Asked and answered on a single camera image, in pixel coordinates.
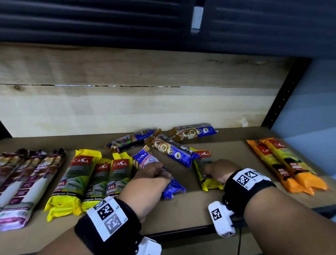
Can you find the drawstring bag packet purple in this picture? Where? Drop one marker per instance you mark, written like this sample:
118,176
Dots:
10,160
23,170
34,189

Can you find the person's right hand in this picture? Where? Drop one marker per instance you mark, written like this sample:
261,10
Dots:
223,169

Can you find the person's left hand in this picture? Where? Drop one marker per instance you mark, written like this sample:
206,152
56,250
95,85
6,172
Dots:
147,189

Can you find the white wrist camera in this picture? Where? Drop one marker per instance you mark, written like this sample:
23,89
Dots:
223,226
149,247

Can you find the black metal wooden shelf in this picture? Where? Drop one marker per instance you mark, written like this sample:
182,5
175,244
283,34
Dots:
223,205

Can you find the orange Casa 60L packet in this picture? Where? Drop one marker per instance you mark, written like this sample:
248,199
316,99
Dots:
294,163
275,168

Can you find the person's right forearm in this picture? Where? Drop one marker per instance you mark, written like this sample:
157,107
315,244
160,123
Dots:
288,226

